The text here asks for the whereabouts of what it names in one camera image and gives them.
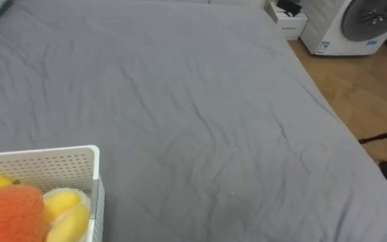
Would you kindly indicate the grey bed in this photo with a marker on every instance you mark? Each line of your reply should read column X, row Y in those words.
column 186, row 117

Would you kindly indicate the white cardboard box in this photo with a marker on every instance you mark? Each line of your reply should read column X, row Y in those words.
column 289, row 23

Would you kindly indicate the white perforated plastic basket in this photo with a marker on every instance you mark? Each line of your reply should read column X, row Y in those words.
column 62, row 164

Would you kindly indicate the black device on box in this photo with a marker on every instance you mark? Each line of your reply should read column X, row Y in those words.
column 289, row 6

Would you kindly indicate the yellow banana soft toy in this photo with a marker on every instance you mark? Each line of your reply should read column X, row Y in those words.
column 67, row 215

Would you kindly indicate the white washing machine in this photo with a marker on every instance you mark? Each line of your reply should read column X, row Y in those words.
column 341, row 30

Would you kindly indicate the orange fruit soft toy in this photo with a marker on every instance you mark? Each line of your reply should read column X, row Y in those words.
column 9, row 215

